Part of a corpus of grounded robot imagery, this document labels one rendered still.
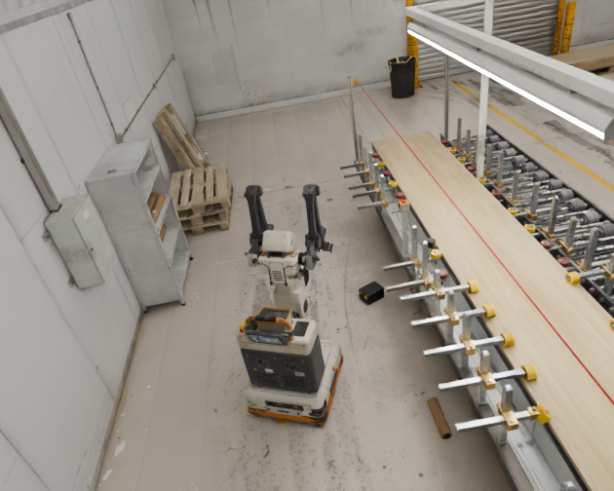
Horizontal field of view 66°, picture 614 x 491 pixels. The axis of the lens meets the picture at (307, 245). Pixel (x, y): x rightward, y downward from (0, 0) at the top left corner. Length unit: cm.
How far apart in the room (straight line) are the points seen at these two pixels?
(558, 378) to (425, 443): 115
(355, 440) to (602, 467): 166
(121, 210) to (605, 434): 395
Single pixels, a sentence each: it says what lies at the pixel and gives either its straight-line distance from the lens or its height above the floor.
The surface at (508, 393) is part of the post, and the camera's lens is 253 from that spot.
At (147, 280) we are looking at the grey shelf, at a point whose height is 41.
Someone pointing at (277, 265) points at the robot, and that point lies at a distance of 327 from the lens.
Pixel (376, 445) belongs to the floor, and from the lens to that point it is 365.
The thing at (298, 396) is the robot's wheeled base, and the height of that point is 28.
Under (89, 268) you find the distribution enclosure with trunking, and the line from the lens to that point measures 393.
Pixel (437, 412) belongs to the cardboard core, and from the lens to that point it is 371.
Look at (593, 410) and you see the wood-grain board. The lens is 285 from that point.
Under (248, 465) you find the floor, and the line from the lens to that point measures 372.
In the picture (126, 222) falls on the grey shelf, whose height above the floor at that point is 109.
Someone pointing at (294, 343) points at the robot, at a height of 80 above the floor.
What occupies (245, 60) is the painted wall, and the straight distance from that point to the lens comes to 1054.
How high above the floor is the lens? 306
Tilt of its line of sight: 33 degrees down
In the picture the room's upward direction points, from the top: 10 degrees counter-clockwise
